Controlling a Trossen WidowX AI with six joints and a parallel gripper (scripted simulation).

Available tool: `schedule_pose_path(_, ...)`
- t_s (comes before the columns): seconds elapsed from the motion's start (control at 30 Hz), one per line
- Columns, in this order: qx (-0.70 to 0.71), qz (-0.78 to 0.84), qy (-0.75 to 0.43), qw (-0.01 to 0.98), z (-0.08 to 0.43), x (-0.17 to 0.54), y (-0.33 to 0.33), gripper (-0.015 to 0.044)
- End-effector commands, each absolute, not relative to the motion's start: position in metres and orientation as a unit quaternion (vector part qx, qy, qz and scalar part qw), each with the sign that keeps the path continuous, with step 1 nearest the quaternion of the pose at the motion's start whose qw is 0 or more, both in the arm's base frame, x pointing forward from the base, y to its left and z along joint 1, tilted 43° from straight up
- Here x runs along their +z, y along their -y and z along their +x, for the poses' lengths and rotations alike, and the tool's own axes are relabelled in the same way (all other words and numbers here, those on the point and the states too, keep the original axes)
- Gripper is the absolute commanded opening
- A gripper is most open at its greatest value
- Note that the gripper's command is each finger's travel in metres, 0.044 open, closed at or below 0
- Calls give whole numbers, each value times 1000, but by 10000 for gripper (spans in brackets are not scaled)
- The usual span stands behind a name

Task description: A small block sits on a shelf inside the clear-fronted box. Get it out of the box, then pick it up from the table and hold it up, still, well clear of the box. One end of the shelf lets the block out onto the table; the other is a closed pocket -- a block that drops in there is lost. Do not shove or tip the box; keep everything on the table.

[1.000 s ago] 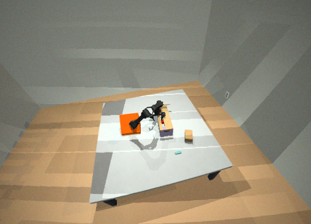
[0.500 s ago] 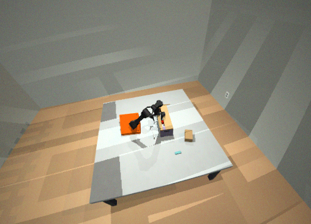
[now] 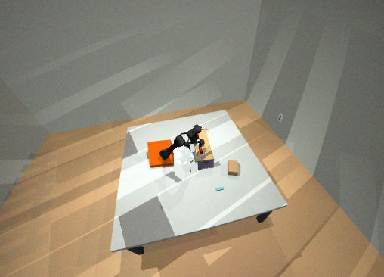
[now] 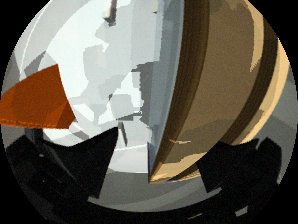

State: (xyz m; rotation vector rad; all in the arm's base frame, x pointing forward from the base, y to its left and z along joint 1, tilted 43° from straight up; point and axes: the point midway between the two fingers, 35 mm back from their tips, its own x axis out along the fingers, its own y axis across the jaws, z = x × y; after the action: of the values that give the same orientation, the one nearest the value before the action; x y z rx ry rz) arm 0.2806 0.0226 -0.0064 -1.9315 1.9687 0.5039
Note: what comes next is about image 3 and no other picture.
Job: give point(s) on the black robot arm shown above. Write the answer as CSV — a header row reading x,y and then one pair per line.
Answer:
x,y
179,141

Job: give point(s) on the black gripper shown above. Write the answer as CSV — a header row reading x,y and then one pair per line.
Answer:
x,y
193,141

